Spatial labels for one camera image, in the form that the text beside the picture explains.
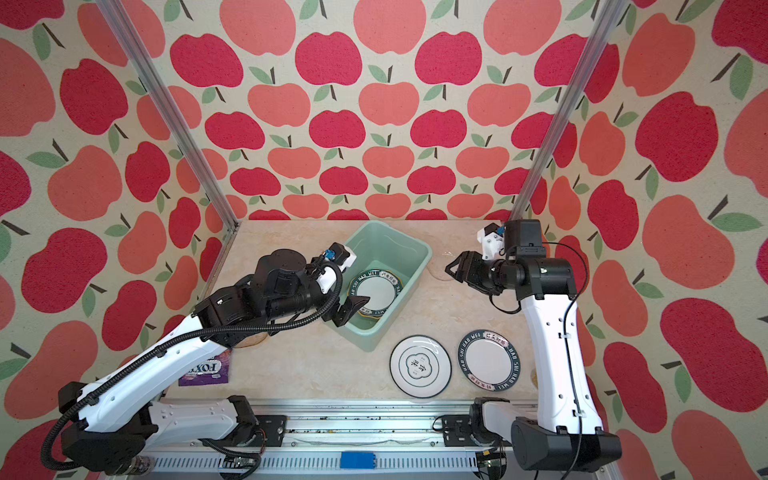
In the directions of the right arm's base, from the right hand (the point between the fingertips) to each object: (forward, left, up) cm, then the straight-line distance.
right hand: (464, 272), depth 69 cm
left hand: (-9, +23, +4) cm, 25 cm away
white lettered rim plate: (-9, -12, -29) cm, 33 cm away
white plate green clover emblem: (-13, +8, -30) cm, 33 cm away
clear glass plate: (+12, +4, -14) cm, 19 cm away
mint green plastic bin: (+21, +19, -28) cm, 40 cm away
